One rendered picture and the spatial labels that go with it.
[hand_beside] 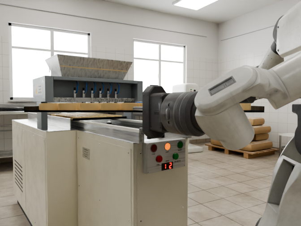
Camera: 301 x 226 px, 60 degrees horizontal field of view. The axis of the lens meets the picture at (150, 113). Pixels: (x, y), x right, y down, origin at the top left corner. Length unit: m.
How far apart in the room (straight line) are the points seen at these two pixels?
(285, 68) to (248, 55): 5.90
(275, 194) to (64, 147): 1.25
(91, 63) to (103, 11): 3.76
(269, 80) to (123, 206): 1.01
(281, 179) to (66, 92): 1.37
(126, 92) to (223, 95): 1.63
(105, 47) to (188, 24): 2.19
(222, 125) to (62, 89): 1.48
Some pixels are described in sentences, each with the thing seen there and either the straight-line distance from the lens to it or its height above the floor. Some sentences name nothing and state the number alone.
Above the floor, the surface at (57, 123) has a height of 0.86.
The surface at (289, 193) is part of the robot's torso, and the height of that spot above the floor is 0.75.
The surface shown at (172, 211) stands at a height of 0.48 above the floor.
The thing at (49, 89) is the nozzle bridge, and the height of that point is 1.10.
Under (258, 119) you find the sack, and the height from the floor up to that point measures 0.68.
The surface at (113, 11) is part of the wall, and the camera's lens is 5.66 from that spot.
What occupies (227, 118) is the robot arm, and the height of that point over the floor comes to 0.99.
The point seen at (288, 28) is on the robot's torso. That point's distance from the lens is 0.94.
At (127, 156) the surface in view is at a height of 0.77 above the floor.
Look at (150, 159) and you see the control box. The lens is 1.18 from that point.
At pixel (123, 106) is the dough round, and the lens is 0.68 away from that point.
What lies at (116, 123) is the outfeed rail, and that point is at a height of 0.87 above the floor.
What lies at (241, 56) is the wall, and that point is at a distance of 6.49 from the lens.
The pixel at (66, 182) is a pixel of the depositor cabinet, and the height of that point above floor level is 0.50.
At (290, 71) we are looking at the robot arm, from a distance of 0.46.
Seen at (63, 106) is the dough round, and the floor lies 1.01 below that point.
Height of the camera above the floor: 1.02
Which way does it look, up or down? 2 degrees down
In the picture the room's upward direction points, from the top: straight up
